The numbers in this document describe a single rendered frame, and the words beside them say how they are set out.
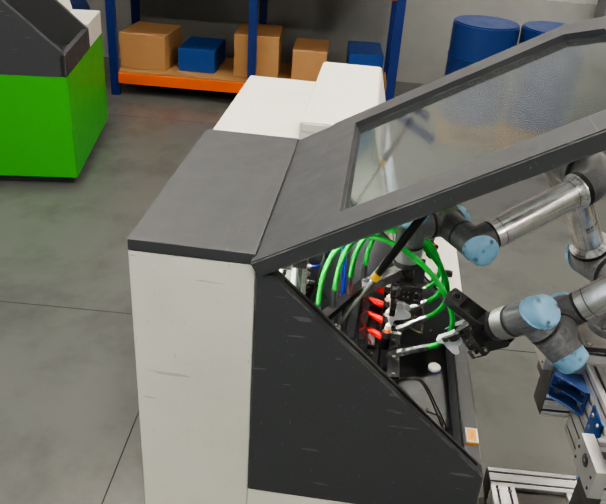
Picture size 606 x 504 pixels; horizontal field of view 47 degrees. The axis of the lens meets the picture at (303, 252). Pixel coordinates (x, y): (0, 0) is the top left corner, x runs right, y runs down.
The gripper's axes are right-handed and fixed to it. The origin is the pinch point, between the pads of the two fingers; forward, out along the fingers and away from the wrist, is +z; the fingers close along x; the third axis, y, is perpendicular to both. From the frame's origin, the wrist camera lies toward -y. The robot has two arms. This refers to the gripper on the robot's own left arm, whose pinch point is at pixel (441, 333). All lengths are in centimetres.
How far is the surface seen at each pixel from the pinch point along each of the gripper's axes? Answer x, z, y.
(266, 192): -14, 5, -55
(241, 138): 6, 30, -74
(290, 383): -38.5, 7.3, -14.8
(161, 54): 260, 447, -263
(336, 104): 41, 28, -68
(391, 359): 1.5, 28.6, 3.4
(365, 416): -29.6, 3.7, 2.2
